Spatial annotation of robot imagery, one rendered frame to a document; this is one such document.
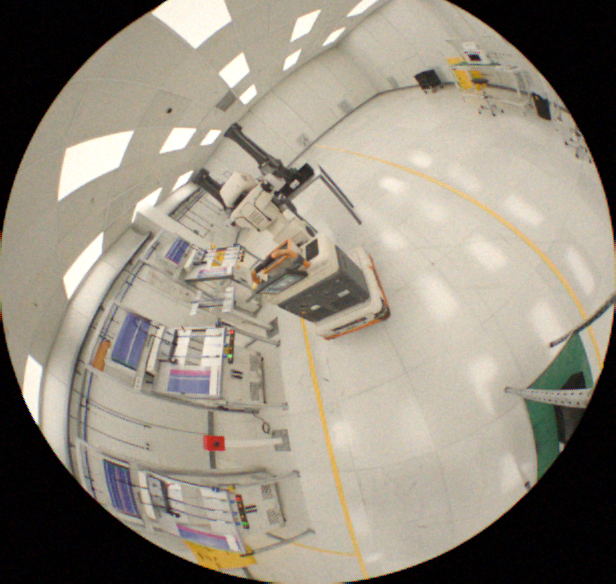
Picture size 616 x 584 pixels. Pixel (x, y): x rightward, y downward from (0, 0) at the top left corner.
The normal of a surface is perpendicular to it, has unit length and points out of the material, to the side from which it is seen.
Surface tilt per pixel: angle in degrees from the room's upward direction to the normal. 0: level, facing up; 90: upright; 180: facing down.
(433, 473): 0
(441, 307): 0
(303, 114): 90
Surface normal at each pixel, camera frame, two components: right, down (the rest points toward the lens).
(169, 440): 0.73, -0.58
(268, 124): 0.18, 0.67
